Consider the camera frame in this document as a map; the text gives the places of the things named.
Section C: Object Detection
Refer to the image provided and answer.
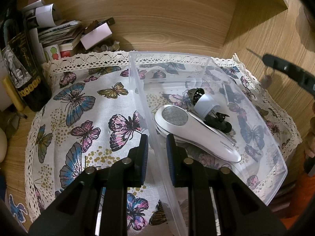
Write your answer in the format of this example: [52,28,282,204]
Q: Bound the bronze perforated cap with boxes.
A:
[188,88,205,104]

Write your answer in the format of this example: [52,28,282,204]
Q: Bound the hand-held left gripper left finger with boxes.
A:
[29,134,149,236]

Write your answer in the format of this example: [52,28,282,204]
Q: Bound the small white box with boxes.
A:
[80,23,112,50]

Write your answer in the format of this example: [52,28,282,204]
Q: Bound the white lint shaver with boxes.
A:
[155,104,242,163]

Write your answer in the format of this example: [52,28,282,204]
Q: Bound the butterfly print lace tablecloth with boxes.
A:
[25,50,302,228]

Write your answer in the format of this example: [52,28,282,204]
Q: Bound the yellow candle stick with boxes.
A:
[2,77,25,110]

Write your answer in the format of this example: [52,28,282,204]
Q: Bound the stack of books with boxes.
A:
[38,21,84,57]

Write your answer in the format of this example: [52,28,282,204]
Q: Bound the white cylinder cap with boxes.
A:
[194,94,221,118]

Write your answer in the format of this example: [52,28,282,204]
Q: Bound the wooden desk shelf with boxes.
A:
[219,0,288,54]

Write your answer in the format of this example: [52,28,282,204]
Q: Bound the dark wine bottle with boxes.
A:
[0,5,52,112]

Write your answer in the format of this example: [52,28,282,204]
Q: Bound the blue cartoon sticker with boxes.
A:
[8,194,27,224]

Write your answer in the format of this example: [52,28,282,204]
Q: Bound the clear plastic storage container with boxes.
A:
[128,51,288,235]

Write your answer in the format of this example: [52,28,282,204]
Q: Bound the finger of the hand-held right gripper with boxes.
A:
[263,53,315,91]

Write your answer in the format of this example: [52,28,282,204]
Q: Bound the orange cloth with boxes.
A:
[290,174,315,219]

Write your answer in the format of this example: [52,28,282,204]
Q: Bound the pile of small coins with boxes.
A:
[98,42,121,53]

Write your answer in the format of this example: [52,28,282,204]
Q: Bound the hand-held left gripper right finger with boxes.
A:
[166,133,287,236]

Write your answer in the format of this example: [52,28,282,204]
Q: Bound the cream pink tumbler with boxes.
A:
[0,130,6,163]

